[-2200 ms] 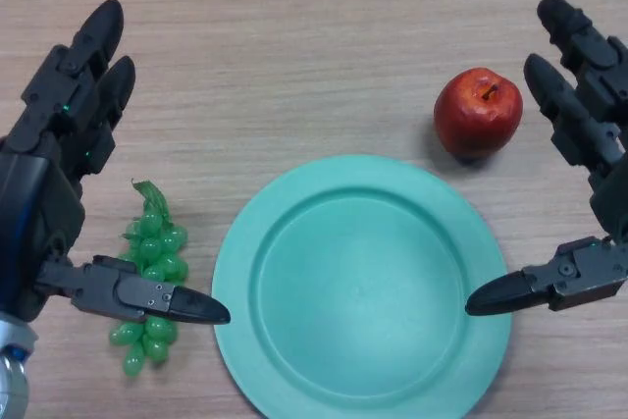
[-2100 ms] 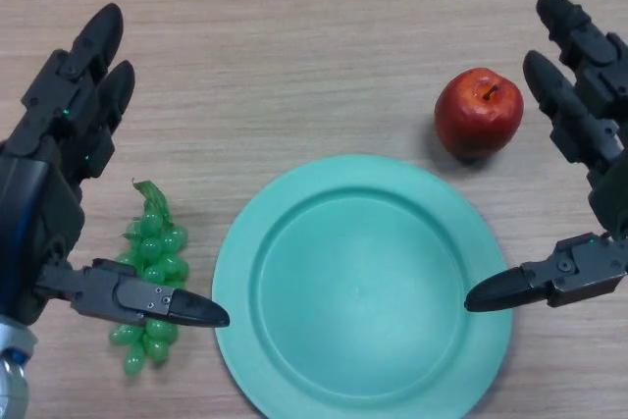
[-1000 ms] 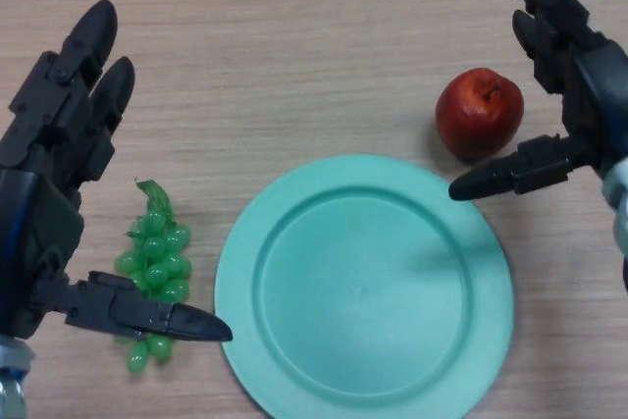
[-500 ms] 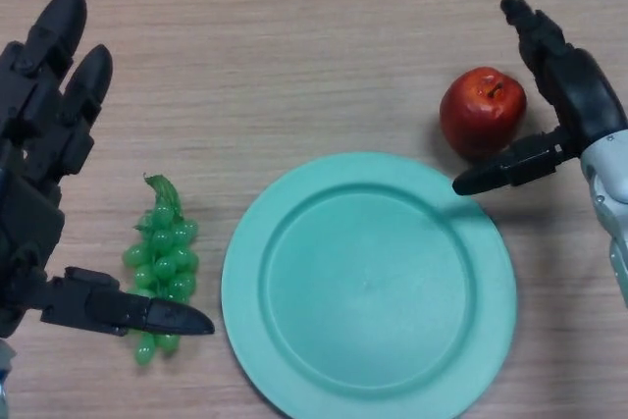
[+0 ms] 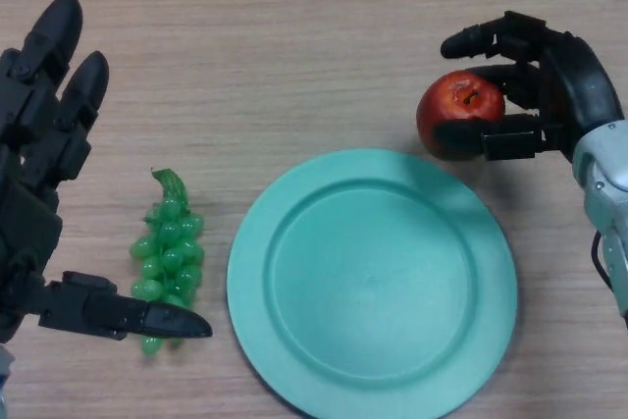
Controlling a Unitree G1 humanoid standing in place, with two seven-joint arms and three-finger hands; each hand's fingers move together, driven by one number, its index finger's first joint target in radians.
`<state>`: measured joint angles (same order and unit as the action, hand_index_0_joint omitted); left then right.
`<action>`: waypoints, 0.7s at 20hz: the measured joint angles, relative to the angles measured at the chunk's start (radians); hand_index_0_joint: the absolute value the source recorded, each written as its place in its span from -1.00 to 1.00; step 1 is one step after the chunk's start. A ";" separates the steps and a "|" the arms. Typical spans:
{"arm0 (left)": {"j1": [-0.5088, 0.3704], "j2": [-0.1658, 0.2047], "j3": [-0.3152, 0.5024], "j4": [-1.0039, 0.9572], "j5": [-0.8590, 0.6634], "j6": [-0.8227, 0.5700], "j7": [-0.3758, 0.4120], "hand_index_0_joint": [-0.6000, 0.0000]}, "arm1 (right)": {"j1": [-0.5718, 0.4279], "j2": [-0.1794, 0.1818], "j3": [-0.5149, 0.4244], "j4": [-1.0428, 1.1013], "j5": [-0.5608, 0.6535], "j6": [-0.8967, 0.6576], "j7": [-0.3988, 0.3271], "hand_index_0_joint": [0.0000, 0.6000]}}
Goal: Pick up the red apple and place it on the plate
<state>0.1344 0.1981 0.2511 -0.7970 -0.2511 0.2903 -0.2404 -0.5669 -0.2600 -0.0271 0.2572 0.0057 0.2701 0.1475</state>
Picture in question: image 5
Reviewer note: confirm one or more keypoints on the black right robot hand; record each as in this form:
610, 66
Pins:
549, 100

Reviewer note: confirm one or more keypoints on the red apple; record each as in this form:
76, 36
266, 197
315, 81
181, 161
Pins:
458, 105

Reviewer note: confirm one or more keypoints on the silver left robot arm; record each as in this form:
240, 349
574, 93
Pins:
4, 380

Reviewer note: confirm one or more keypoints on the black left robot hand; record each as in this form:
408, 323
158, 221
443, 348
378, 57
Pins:
29, 223

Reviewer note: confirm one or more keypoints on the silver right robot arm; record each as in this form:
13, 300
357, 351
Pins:
606, 188

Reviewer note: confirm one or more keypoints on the green plastic grape bunch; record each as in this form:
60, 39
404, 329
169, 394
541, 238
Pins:
169, 257

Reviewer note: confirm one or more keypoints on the green round plate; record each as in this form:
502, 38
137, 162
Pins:
373, 281

